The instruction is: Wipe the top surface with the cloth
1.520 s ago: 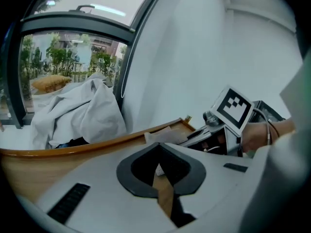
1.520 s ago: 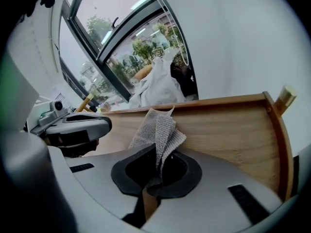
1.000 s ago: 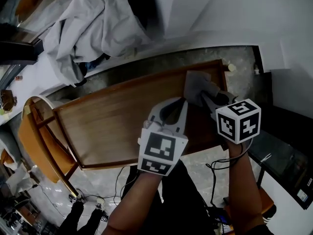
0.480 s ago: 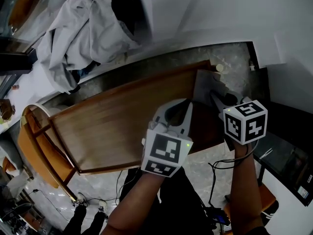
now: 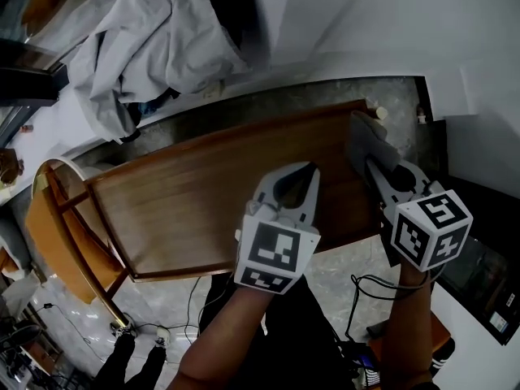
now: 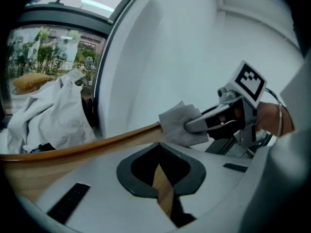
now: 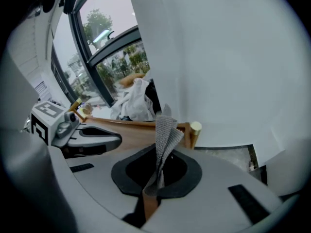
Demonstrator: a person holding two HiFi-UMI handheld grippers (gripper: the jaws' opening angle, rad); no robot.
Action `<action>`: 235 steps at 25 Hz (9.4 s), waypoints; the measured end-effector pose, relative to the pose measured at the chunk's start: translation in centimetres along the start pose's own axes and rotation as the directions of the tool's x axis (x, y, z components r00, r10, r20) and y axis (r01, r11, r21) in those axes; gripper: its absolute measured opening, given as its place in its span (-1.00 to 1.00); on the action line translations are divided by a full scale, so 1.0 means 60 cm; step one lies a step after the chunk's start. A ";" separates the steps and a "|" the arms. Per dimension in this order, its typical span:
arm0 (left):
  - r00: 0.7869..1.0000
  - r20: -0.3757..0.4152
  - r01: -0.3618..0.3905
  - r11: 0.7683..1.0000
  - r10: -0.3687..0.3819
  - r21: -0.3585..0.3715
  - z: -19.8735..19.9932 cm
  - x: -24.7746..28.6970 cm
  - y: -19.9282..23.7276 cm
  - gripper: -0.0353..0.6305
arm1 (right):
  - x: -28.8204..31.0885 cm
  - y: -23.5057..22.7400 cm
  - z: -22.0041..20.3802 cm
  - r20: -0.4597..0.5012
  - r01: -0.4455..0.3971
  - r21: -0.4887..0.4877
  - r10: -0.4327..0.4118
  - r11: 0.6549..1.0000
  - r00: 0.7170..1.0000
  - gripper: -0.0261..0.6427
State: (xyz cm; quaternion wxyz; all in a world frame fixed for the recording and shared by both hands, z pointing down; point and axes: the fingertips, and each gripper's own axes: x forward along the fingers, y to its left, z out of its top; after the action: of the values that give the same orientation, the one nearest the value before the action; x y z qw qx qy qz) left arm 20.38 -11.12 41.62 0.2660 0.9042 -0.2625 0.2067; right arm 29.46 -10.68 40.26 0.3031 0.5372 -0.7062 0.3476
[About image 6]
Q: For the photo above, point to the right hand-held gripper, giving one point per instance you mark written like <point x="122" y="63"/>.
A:
<point x="250" y="81"/>

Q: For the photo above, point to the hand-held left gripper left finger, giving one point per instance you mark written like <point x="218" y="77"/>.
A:
<point x="104" y="190"/>

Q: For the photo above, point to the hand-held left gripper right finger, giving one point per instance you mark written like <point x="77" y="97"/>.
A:
<point x="218" y="178"/>

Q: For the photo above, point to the grey cloth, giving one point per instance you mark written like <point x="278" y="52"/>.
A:
<point x="177" y="122"/>

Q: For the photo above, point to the wooden tray table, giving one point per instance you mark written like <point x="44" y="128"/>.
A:
<point x="48" y="169"/>

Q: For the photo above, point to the person's right hand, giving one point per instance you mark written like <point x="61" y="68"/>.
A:
<point x="237" y="114"/>

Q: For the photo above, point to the white crumpled sheet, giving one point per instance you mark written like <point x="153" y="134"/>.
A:
<point x="53" y="115"/>

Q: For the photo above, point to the tan cushion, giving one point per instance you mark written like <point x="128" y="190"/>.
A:
<point x="31" y="81"/>

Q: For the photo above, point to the dark window frame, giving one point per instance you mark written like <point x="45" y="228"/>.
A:
<point x="60" y="13"/>

